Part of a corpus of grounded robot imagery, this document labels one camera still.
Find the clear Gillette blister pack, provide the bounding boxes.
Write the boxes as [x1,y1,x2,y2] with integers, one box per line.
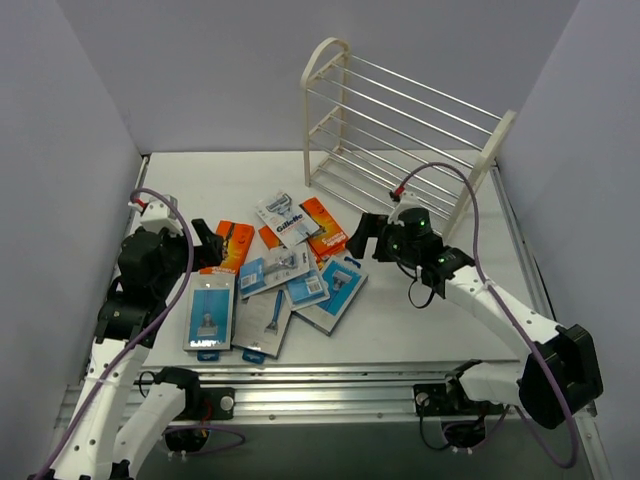
[284,254,330,311]
[238,244,312,299]

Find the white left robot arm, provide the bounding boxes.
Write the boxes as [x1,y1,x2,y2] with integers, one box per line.
[33,219,223,479]

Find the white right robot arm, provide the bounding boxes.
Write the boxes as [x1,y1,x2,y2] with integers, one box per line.
[347,207,604,429]

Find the cream metal-rod shelf rack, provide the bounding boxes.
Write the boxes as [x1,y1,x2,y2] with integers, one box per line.
[299,37,516,238]

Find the orange Gillette Fusion5 box left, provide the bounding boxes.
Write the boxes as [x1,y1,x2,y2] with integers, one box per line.
[213,220,255,274]

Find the orange gillette fusion5 box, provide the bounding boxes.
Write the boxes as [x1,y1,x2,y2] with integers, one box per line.
[213,220,255,274]
[258,226,284,250]
[300,197,348,262]

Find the orange Gillette Fusion5 box right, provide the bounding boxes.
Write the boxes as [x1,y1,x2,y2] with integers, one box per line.
[300,197,348,262]

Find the blue Harry's razor box right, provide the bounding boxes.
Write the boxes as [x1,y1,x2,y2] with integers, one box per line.
[294,256,368,336]

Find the orange Gillette Fusion5 box middle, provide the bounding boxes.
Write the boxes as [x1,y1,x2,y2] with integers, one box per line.
[258,226,284,250]

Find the blue Harry's razor box left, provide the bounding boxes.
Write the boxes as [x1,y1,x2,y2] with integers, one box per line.
[183,272,236,362]

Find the white Gillette Skinguard razor pack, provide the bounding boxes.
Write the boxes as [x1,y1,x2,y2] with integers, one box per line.
[255,190,321,248]

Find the grey Harry's box blue razor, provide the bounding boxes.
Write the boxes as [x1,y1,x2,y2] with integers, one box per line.
[231,289,291,365]

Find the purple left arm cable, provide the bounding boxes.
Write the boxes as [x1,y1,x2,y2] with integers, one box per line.
[29,188,246,480]

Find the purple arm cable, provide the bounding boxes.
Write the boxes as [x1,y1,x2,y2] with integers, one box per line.
[389,162,580,469]
[29,188,246,480]

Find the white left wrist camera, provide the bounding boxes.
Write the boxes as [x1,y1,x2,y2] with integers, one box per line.
[128,196,182,235]

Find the aluminium mounting rail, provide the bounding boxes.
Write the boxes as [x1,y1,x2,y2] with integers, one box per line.
[54,359,599,431]

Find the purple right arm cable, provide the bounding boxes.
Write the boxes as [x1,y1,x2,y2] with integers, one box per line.
[389,162,580,469]

